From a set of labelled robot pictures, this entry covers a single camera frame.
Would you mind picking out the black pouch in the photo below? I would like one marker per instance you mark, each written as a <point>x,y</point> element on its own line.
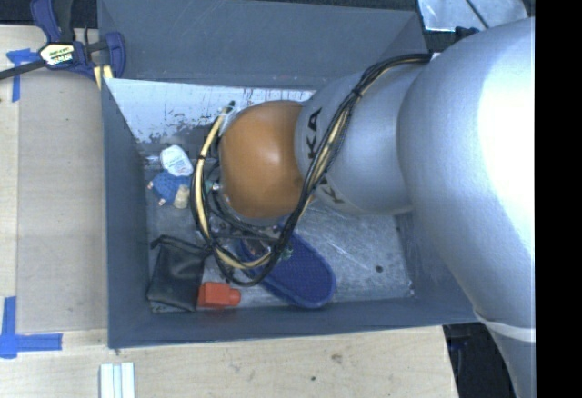
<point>175,273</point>

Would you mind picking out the blue shoe insole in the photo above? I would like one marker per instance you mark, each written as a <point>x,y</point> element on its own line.
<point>302,273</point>

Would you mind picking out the beige small cylinder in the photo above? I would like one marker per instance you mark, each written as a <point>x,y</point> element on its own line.
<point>181,197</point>

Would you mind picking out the red small block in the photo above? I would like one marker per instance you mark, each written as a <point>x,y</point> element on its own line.
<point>217,295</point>

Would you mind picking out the pale wood board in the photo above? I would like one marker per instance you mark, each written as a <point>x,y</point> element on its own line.
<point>59,205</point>

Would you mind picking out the grey metal bin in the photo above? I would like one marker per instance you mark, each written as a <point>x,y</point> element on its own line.
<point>254,42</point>

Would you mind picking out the blue toy animal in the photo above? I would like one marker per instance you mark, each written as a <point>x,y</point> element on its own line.
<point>166,187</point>

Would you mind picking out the white small packet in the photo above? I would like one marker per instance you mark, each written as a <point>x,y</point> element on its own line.
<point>175,160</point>

